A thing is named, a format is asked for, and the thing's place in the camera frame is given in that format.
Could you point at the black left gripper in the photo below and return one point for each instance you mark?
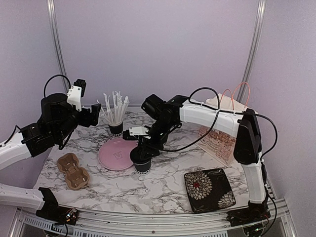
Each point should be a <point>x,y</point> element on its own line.
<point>86,121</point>

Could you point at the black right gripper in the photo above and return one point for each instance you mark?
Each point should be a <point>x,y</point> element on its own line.
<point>155,151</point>

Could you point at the black plastic cup lid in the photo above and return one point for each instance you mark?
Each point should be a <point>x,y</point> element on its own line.
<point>140,155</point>

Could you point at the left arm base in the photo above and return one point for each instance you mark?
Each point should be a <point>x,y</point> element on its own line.
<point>51,210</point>

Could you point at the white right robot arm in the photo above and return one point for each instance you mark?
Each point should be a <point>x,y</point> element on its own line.
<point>244,126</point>

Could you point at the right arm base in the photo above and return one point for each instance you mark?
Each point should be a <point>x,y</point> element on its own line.
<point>255,212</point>

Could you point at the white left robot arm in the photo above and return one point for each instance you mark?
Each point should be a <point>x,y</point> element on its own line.
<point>12,152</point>

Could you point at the pink round plate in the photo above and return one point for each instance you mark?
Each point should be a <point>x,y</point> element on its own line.
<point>115,154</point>

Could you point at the black cup holding straws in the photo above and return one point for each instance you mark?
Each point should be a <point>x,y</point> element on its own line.
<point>116,129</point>

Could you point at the white wrapped straws bundle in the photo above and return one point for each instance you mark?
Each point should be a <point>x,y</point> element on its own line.
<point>116,106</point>

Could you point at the brown cardboard cup carrier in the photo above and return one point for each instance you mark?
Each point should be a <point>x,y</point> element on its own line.
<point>76,176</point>

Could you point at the black floral square plate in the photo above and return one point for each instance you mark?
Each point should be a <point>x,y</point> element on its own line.
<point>208,190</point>

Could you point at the cream bear paper bag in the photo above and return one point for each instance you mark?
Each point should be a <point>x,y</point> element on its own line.
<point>218,144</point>

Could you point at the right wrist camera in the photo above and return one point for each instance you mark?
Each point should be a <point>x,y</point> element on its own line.
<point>135,133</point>

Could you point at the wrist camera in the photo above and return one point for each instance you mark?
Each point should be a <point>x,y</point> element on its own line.
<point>75,93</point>
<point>135,133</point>

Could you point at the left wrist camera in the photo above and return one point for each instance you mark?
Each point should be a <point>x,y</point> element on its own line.
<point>75,93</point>

